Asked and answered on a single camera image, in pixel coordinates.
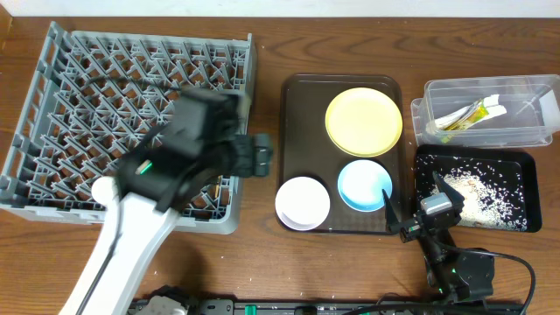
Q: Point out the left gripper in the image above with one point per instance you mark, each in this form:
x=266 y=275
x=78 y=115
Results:
x=244 y=146

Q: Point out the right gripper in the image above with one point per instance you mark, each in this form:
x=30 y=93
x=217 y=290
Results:
x=457 y=199

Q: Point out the light blue bowl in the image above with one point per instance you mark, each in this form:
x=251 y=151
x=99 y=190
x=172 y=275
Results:
x=362 y=185

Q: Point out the food scraps rice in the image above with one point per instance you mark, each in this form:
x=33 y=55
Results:
x=493 y=189

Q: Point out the green snack wrapper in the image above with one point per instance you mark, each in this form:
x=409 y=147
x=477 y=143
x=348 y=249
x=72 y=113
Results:
x=465 y=118

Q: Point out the white cup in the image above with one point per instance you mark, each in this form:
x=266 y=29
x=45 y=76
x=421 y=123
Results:
x=104 y=190

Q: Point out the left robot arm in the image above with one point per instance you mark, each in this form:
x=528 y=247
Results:
x=152 y=185

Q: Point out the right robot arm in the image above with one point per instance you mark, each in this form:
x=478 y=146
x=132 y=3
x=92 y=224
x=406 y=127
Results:
x=461 y=275

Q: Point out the black waste tray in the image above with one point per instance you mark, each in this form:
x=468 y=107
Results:
x=528 y=171

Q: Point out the grey plastic dishwasher rack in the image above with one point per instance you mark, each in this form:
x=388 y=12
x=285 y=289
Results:
x=92 y=97

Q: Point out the white bowl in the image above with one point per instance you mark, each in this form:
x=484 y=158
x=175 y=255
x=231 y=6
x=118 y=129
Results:
x=302 y=203

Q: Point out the yellow plate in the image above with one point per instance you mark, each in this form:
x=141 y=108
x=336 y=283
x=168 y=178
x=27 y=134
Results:
x=363 y=122

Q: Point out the clear plastic bin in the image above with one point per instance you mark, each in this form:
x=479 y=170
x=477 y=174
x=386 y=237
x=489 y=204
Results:
x=532 y=103

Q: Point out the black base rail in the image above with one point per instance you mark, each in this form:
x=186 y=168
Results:
x=172 y=300

